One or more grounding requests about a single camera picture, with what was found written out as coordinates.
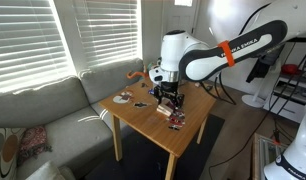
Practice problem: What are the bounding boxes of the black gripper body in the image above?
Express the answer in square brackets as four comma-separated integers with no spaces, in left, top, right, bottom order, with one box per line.
[154,81,186,101]

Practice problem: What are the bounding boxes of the elf sticker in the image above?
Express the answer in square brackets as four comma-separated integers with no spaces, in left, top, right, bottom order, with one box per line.
[171,109,187,121]

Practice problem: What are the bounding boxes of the black cat sticker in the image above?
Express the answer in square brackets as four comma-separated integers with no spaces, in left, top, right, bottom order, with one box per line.
[133,101,151,109]

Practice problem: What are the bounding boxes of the small red candy packet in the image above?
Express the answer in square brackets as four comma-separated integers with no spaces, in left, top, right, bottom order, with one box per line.
[167,117,186,132]

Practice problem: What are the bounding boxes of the light wooden table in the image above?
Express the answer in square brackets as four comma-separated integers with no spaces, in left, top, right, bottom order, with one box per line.
[98,77,221,180]

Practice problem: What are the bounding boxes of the orange plush squid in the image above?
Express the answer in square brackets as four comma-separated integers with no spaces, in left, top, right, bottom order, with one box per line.
[126,69,151,81]

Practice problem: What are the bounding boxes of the dark blue rug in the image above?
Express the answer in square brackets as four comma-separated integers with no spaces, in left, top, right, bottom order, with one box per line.
[83,113,226,180]

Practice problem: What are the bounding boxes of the white door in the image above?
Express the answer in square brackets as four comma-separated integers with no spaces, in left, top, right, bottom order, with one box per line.
[161,0,211,34]

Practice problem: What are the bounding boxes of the black hanging cloth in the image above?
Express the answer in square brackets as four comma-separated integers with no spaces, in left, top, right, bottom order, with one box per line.
[245,54,277,84]

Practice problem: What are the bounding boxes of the white window blinds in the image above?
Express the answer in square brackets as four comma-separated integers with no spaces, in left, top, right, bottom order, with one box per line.
[71,0,143,69]
[0,0,76,95]

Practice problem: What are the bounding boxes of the grey fabric sofa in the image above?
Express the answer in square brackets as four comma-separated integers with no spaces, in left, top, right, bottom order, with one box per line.
[0,58,146,180]

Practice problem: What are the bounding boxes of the white shelf unit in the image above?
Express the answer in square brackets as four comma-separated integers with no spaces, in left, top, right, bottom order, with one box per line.
[262,64,306,124]

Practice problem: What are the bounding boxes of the red round object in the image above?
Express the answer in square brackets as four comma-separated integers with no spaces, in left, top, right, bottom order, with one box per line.
[280,63,301,76]

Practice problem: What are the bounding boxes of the red patterned cloth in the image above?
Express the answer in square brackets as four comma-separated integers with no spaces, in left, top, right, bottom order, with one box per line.
[16,124,53,166]

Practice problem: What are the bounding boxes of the cream leather sofa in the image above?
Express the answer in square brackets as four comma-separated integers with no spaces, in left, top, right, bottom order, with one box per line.
[25,160,77,180]

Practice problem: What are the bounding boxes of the circle patterned pillow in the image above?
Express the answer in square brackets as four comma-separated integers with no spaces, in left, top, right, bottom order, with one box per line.
[0,127,27,180]

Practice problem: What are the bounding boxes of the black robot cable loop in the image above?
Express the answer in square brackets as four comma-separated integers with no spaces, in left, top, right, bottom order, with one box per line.
[201,71,237,106]

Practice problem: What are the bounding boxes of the orange arm strap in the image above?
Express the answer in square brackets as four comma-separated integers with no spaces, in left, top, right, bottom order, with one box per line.
[217,39,236,68]

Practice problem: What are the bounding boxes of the white pedestal stand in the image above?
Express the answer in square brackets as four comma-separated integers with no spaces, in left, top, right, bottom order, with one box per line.
[241,61,284,109]

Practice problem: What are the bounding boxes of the thick black cable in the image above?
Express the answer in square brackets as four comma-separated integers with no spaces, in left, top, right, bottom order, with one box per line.
[207,43,306,180]

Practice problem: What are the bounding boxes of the aluminium frame cart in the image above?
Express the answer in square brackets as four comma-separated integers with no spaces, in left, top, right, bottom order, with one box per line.
[251,132,289,180]

